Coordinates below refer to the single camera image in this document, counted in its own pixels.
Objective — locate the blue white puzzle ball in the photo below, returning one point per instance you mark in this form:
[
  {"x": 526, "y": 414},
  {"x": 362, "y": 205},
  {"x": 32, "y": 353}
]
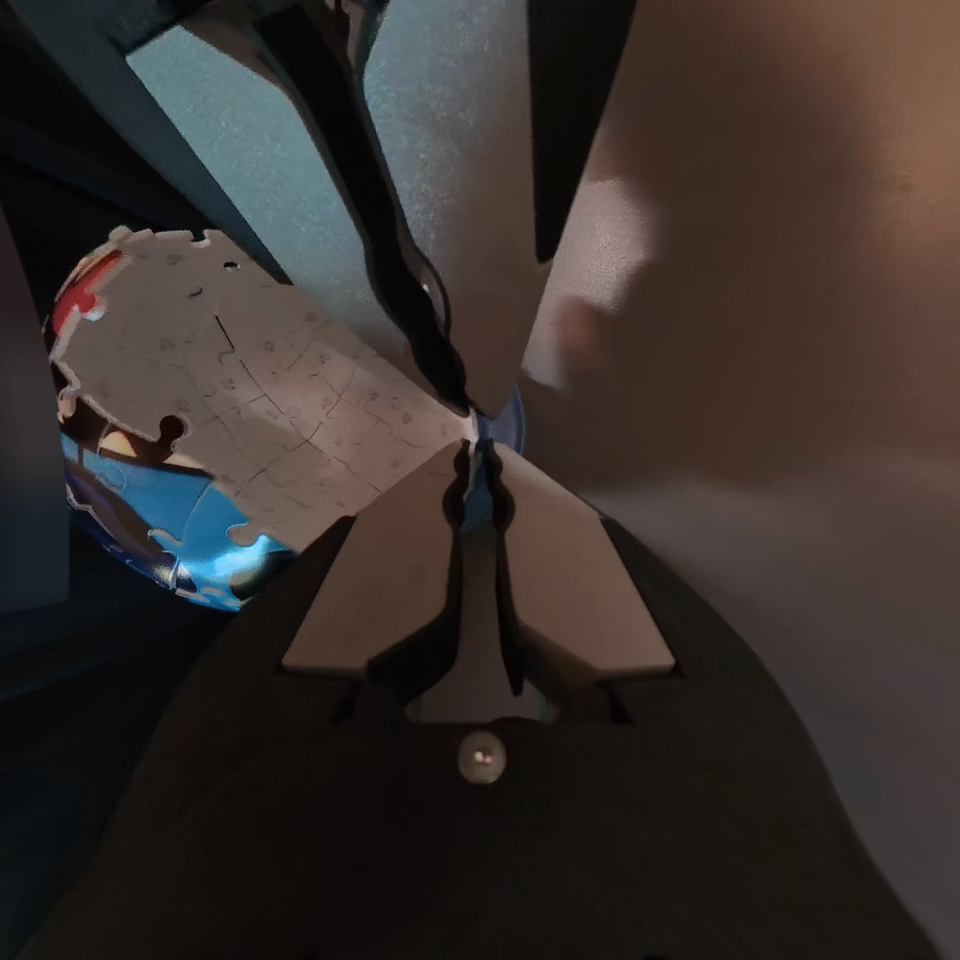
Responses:
[{"x": 300, "y": 420}]

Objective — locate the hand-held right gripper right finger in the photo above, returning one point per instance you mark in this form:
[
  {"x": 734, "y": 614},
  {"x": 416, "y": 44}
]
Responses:
[{"x": 577, "y": 592}]

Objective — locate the blue plastic ball stand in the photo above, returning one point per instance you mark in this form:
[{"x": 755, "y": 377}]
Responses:
[{"x": 508, "y": 427}]

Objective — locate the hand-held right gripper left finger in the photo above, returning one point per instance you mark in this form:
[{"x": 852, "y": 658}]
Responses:
[{"x": 375, "y": 592}]

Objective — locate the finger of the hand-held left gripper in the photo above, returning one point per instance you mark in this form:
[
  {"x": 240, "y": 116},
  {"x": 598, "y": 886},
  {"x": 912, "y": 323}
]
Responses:
[
  {"x": 472, "y": 150},
  {"x": 240, "y": 150}
]

